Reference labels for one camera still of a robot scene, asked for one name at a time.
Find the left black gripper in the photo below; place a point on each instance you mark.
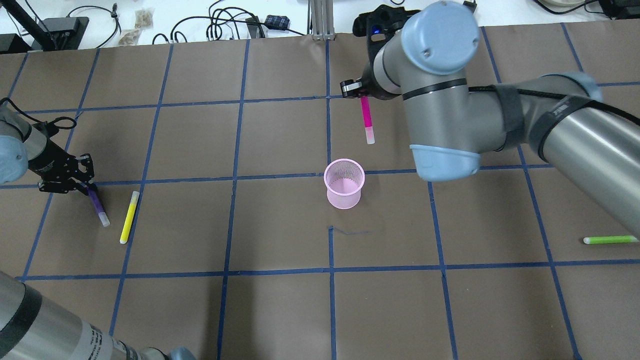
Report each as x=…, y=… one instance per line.
x=48, y=164

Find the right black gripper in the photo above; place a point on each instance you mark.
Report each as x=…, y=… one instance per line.
x=369, y=86

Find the purple marker pen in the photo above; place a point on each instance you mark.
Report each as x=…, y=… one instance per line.
x=92, y=192

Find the pink marker pen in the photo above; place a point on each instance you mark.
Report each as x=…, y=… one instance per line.
x=367, y=120

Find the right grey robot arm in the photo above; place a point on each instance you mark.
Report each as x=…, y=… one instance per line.
x=421, y=56

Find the pink mesh cup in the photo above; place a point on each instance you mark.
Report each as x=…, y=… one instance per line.
x=344, y=179

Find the yellow marker pen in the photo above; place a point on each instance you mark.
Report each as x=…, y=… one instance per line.
x=129, y=218

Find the black power adapter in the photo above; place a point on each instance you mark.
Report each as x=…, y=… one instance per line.
x=277, y=22

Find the green marker pen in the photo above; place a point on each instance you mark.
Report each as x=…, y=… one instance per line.
x=610, y=239

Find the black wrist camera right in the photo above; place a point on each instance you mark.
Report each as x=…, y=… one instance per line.
x=379, y=26

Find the aluminium frame post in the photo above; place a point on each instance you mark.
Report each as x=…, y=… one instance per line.
x=320, y=18

